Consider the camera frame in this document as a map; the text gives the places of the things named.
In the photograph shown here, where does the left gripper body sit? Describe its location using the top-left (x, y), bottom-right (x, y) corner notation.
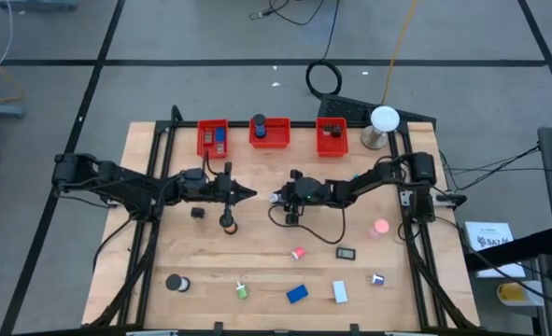
top-left (195, 176), bottom-right (234, 203)

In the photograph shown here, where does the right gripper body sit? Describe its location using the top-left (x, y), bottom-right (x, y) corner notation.
top-left (287, 176), bottom-right (340, 209)

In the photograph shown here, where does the orange sand hourglass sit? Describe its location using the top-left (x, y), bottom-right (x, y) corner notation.
top-left (219, 213), bottom-right (239, 236)

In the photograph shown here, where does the blue sand hourglass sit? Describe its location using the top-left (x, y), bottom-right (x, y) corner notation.
top-left (251, 113), bottom-right (268, 140)

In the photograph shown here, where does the pink sand hourglass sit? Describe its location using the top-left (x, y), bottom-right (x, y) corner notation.
top-left (364, 218), bottom-right (390, 242)

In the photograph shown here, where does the red plastic basket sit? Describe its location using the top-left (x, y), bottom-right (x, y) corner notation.
top-left (196, 119), bottom-right (230, 160)
top-left (315, 117), bottom-right (349, 158)
top-left (248, 117), bottom-right (291, 150)

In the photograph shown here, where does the black perforated plate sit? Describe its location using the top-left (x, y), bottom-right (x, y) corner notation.
top-left (317, 92), bottom-right (438, 130)

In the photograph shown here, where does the white plastic box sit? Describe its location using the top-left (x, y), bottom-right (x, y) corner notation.
top-left (332, 280), bottom-right (349, 304)

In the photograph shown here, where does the white sand hourglass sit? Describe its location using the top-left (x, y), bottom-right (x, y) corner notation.
top-left (164, 273), bottom-right (191, 294)

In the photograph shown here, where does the white mushroom table lamp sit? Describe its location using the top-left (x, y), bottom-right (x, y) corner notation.
top-left (360, 105), bottom-right (402, 151)

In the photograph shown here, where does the white paper label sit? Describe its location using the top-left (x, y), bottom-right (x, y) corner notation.
top-left (463, 221), bottom-right (527, 279)

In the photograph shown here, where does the black flat bar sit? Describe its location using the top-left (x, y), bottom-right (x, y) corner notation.
top-left (464, 227), bottom-right (552, 273)

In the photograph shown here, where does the yellow and white cup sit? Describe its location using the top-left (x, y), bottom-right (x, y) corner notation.
top-left (496, 281), bottom-right (545, 308)

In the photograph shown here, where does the grey table foot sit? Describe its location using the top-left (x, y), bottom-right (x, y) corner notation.
top-left (0, 102), bottom-right (27, 120)
top-left (0, 0), bottom-right (78, 13)

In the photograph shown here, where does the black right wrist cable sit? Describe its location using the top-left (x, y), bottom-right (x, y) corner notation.
top-left (268, 204), bottom-right (347, 245)

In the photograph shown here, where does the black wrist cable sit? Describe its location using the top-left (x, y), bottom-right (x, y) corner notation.
top-left (203, 151), bottom-right (219, 178)
top-left (268, 204), bottom-right (347, 245)

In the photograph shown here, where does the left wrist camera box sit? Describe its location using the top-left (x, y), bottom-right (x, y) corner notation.
top-left (183, 168), bottom-right (207, 188)

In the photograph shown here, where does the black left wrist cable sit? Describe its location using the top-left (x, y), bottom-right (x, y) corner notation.
top-left (203, 151), bottom-right (219, 178)

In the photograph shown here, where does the black aluminium rig frame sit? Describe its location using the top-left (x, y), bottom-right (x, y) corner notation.
top-left (88, 105), bottom-right (480, 335)

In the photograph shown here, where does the black coiled hanging cable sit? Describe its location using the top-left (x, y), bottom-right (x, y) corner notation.
top-left (304, 0), bottom-right (343, 99)

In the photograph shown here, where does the black floor cable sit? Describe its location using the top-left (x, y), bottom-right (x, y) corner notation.
top-left (249, 0), bottom-right (326, 27)

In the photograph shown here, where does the thick yellow hanging cable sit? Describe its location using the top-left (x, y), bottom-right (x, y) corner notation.
top-left (380, 0), bottom-right (418, 106)

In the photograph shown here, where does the orange floor cable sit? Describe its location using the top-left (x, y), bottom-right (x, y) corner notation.
top-left (0, 45), bottom-right (25, 105)

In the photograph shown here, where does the long black power cable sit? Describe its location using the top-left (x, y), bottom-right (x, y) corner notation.
top-left (396, 217), bottom-right (552, 313)

